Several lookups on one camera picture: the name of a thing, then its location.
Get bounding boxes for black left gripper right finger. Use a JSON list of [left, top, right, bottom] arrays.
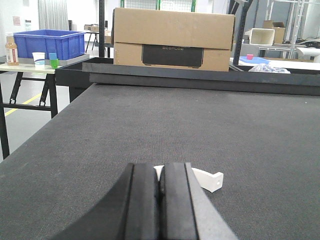
[[159, 163, 238, 240]]

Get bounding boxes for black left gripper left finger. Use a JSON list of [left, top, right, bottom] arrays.
[[53, 163, 159, 240]]

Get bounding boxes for blue plastic bin on table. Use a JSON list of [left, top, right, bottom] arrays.
[[13, 29, 85, 60]]

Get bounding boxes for white square bin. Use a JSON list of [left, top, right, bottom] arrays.
[[244, 28, 275, 46]]

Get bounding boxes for clear plastic bag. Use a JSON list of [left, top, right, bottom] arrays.
[[248, 63, 291, 74]]

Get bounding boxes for blue and green stacked cups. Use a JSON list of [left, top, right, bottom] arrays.
[[49, 52, 59, 69]]

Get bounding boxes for pink cube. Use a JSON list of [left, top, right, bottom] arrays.
[[246, 54, 254, 60]]

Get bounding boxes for large cardboard box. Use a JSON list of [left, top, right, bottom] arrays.
[[112, 8, 235, 72]]

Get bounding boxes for white paper cup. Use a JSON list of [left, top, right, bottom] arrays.
[[32, 52, 46, 69]]

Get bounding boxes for folding side table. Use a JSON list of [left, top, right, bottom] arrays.
[[0, 53, 90, 160]]

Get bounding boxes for peanut butter jar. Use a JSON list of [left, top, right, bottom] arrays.
[[5, 33, 19, 66]]

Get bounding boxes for small cardboard box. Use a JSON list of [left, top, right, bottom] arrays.
[[263, 20, 286, 44]]

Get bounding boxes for white angle bracket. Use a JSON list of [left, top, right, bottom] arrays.
[[153, 165, 224, 195]]

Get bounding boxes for black tray frame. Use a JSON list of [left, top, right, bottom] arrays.
[[55, 57, 320, 101]]

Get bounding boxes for black vertical post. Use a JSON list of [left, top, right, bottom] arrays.
[[98, 0, 105, 58]]

